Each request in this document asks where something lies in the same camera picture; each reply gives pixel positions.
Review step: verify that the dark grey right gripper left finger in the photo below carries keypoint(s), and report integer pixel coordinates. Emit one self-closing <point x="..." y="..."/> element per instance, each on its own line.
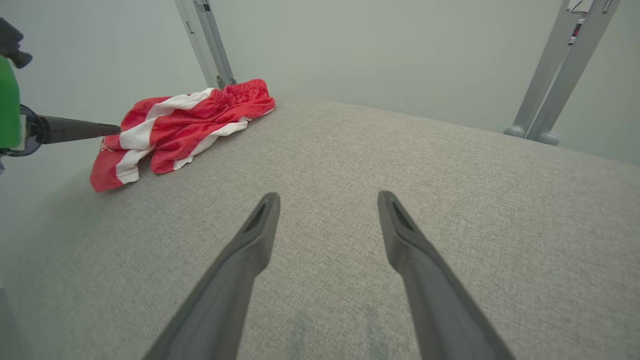
<point x="225" y="300"/>

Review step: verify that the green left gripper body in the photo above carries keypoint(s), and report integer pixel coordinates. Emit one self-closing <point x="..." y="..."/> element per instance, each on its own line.
<point x="9" y="105"/>

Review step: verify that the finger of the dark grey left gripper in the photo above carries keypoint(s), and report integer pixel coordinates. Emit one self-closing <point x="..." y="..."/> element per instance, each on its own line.
<point x="75" y="130"/>

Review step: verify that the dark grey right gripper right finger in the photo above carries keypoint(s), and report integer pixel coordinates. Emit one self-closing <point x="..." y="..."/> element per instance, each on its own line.
<point x="435" y="300"/>

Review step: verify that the red and white striped shorts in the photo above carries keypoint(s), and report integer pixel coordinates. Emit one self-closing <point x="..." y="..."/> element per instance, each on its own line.
<point x="190" y="125"/>

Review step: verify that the grey metal stand leg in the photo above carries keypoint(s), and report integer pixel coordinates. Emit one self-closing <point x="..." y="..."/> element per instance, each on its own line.
<point x="210" y="40"/>
<point x="560" y="85"/>

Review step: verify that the small hanging label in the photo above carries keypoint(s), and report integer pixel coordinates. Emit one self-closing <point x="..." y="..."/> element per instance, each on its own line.
<point x="577" y="25"/>

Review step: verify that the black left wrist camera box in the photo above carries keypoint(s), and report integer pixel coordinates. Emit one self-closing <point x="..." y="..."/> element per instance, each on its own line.
<point x="10" y="42"/>

